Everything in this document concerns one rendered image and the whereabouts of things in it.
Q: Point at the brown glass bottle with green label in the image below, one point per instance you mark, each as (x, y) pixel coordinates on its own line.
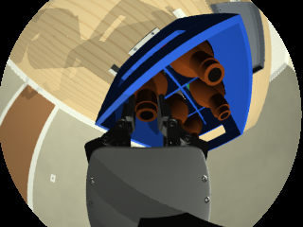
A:
(210, 97)

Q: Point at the blue bottle crate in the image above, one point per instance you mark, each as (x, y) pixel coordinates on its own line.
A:
(227, 35)

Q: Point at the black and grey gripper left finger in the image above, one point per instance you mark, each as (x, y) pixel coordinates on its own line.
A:
(120, 134)

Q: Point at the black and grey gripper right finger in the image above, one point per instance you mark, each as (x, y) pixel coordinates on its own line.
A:
(169, 127)

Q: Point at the brown ceramic bottle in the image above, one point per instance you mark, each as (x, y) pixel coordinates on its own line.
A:
(146, 106)
(200, 62)

